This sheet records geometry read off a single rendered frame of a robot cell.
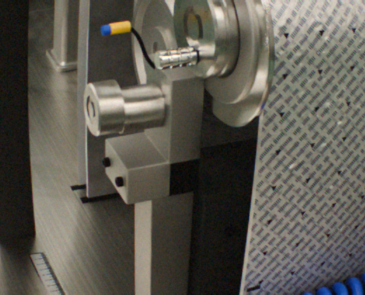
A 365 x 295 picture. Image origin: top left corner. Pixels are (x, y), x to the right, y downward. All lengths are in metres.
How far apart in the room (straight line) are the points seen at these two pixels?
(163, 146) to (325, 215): 0.14
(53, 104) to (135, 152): 0.60
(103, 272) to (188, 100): 0.33
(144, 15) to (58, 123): 0.46
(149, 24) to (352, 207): 0.25
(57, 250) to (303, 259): 0.36
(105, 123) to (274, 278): 0.18
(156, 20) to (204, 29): 0.16
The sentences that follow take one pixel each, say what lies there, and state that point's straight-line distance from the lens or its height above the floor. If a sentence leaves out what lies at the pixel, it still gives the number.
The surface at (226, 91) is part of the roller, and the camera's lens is 0.62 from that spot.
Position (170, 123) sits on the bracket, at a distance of 0.66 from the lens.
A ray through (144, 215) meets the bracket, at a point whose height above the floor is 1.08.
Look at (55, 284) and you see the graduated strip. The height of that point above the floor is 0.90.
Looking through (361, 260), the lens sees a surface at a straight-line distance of 0.74.
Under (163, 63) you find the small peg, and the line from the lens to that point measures 0.61.
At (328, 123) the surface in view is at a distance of 0.63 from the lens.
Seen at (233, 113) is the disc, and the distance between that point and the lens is 0.63.
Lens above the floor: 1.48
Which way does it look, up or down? 30 degrees down
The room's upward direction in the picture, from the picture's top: 3 degrees clockwise
